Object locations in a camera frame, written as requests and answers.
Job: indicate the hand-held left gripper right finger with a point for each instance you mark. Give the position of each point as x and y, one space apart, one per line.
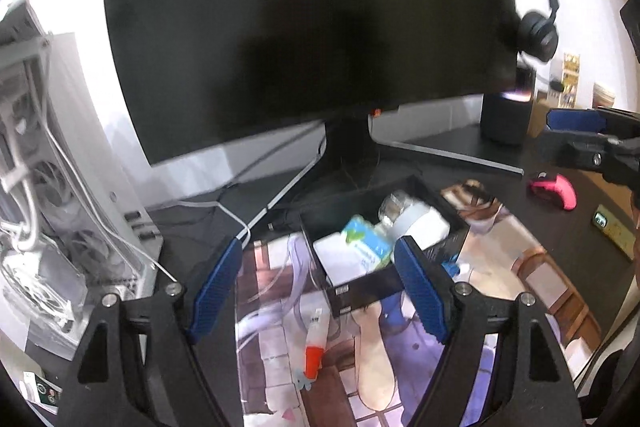
420 292

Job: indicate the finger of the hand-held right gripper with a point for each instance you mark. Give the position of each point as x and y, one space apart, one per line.
570 147
575 121

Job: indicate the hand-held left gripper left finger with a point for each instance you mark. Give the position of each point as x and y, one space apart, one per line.
215 292

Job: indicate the blue translucent usb adapter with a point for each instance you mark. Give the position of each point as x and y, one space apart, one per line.
450 268

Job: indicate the black storage box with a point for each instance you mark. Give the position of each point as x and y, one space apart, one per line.
370 292

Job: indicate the white wall charger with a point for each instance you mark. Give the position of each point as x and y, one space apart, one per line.
430 227

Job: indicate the white tube with red cap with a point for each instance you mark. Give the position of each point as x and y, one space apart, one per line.
314 357

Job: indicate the brown cardboard box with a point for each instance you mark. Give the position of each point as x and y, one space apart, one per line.
544 114

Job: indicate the small round jar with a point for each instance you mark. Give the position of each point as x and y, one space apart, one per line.
605 96

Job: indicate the yellow picture cards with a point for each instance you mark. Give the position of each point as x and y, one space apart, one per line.
571 79

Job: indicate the pink computer mouse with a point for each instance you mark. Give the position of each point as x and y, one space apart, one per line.
557 189

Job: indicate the black speaker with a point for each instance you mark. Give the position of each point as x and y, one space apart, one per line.
505 122

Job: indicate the printed mouse mat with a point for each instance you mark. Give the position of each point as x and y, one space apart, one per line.
500 287

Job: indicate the yellow flat desk device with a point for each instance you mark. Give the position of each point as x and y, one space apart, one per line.
612 227

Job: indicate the black headphones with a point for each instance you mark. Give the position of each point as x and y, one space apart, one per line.
537 32

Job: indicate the black monitor stand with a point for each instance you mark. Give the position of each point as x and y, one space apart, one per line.
350 142

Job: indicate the green and white paper packets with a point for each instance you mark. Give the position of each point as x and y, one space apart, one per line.
42 392

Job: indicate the white computer case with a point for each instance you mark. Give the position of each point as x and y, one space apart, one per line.
75 107

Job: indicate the black curved monitor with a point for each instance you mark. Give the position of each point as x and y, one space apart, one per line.
300 32

